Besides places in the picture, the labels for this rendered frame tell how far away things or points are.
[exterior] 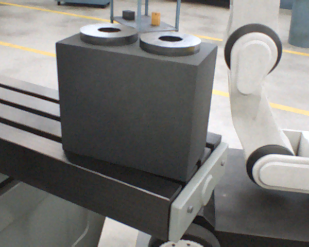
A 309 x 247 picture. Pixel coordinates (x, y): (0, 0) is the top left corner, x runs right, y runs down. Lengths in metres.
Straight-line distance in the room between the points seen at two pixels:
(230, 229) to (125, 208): 0.53
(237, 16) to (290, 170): 0.45
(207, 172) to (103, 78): 0.23
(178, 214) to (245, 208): 0.63
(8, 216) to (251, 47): 0.71
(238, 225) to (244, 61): 0.44
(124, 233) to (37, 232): 0.80
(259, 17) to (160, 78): 0.53
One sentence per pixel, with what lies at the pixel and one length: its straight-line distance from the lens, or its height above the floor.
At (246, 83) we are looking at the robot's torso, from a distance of 1.01.
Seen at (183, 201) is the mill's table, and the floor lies 0.93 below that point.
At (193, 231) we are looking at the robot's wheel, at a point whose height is 0.60.
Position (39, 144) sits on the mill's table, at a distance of 0.70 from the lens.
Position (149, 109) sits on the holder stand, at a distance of 0.56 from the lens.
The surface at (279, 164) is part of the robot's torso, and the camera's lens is 1.13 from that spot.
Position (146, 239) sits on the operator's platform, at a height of 0.40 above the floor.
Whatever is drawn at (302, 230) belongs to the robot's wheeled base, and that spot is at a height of 0.57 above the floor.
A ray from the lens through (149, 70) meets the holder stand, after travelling 0.54.
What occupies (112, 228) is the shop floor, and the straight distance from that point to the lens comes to 1.92.
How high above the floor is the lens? 1.28
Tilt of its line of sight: 27 degrees down
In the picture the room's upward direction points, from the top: 3 degrees clockwise
